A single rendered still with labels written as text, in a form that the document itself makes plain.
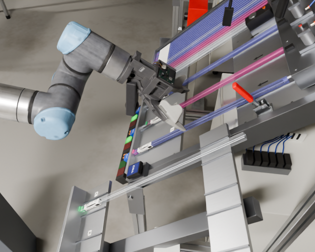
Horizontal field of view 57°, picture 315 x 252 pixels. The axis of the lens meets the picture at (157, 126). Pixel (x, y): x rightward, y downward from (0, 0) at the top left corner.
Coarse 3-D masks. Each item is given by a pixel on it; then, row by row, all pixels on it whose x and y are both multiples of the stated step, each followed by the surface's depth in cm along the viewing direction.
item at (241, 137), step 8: (232, 136) 58; (240, 136) 56; (216, 144) 59; (224, 144) 58; (232, 144) 57; (200, 152) 61; (208, 152) 60; (216, 152) 59; (184, 160) 63; (192, 160) 62; (168, 168) 65; (176, 168) 64; (152, 176) 68; (160, 176) 67; (128, 184) 72; (136, 184) 70; (144, 184) 69; (112, 192) 75; (120, 192) 73; (104, 200) 76; (80, 208) 81
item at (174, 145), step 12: (180, 72) 106; (168, 96) 102; (180, 96) 96; (144, 120) 104; (180, 120) 88; (144, 132) 99; (156, 132) 94; (168, 132) 89; (144, 144) 95; (168, 144) 85; (180, 144) 81; (144, 156) 90; (156, 156) 86
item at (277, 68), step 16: (256, 48) 82; (272, 48) 77; (240, 64) 83; (272, 64) 73; (240, 80) 78; (256, 80) 74; (272, 80) 70; (240, 96) 75; (272, 96) 67; (288, 96) 63; (304, 96) 60; (240, 112) 71
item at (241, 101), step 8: (280, 80) 66; (288, 80) 65; (264, 88) 68; (272, 88) 67; (256, 96) 70; (232, 104) 73; (240, 104) 72; (216, 112) 76; (224, 112) 75; (200, 120) 78; (168, 136) 85; (152, 144) 89; (136, 152) 93
